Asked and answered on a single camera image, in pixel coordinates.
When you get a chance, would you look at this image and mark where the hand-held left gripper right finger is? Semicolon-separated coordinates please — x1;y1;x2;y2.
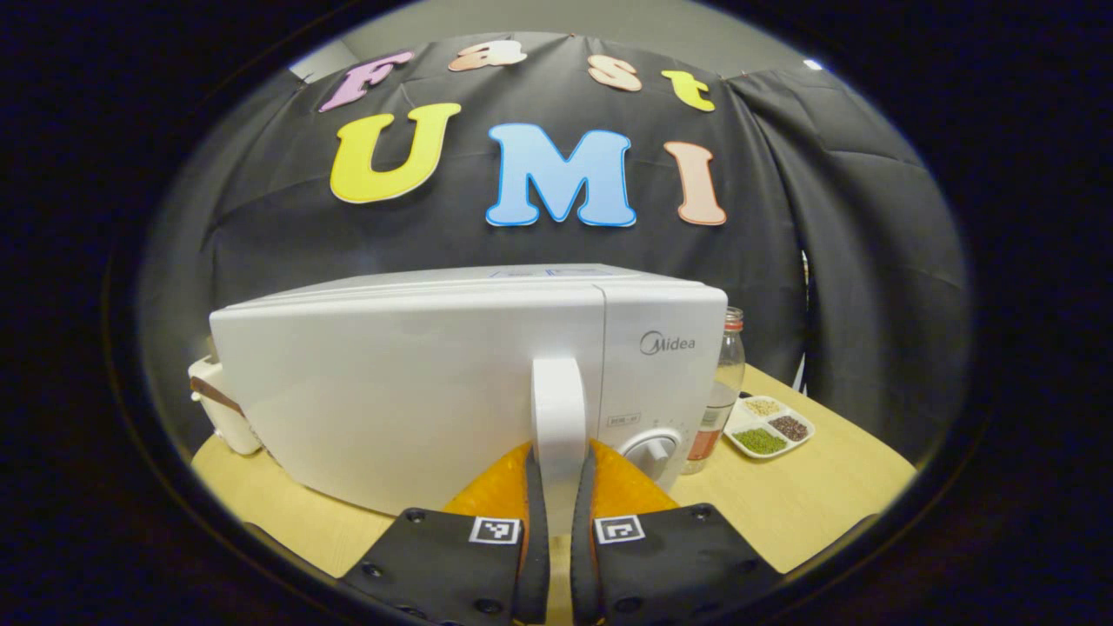
569;438;785;626

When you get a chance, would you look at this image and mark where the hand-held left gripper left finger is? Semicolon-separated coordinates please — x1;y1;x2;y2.
337;442;552;626

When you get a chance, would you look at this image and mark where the white microwave oven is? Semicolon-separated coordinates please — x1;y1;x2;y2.
209;263;730;516

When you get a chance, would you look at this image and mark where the clear glass bottle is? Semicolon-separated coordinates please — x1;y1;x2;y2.
681;306;747;476

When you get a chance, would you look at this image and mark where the white divided grain dish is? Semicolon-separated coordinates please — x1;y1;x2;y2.
723;394;816;460

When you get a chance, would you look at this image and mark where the white toaster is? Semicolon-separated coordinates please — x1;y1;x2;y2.
187;334;263;456

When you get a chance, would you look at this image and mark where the black backdrop cloth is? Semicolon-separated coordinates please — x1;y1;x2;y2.
139;35;970;462

